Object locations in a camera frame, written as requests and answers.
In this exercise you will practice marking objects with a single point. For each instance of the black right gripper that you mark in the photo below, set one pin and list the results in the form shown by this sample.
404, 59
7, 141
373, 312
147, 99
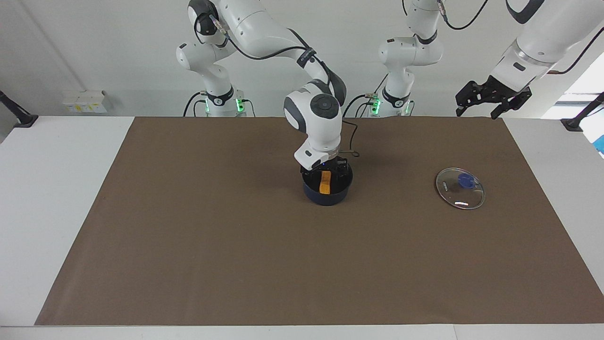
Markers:
342, 170

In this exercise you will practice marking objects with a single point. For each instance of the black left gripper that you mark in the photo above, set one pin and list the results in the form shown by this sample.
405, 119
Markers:
507, 89

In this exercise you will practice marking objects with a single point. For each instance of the orange toy corn cob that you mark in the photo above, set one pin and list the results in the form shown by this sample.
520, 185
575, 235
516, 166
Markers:
325, 183

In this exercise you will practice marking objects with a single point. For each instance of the glass lid with blue knob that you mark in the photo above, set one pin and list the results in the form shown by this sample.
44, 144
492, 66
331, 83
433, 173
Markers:
460, 189

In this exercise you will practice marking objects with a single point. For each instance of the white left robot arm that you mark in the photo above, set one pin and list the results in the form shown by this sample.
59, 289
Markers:
547, 33

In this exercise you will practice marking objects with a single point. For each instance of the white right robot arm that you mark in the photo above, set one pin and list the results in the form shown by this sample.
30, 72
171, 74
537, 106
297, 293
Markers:
264, 33

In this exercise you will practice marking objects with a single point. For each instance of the brown table mat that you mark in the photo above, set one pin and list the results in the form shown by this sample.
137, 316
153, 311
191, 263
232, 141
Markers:
236, 236

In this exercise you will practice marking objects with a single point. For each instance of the light blue object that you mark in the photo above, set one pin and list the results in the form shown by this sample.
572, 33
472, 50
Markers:
600, 144

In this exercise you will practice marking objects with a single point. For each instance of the white yellow wall outlet strip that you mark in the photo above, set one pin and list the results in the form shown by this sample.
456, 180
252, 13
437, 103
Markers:
85, 101

